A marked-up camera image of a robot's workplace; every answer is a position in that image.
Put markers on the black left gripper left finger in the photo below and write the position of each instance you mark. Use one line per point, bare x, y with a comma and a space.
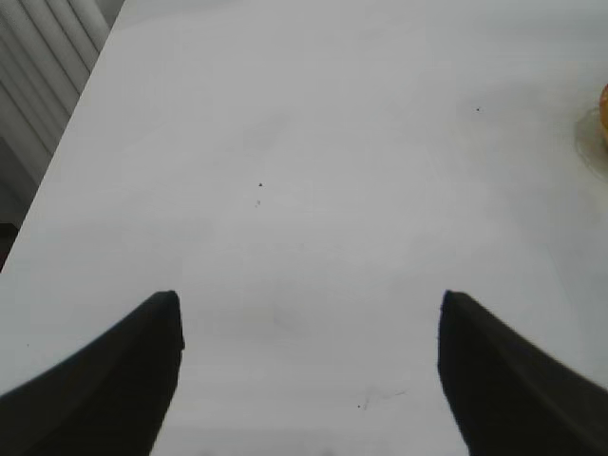
104, 394

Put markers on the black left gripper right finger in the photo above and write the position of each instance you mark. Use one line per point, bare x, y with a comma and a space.
513, 399

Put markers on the yellow woven wicker basket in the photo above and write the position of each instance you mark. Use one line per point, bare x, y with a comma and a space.
604, 114

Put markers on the white ribbed radiator panel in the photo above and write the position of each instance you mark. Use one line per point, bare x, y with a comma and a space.
38, 71

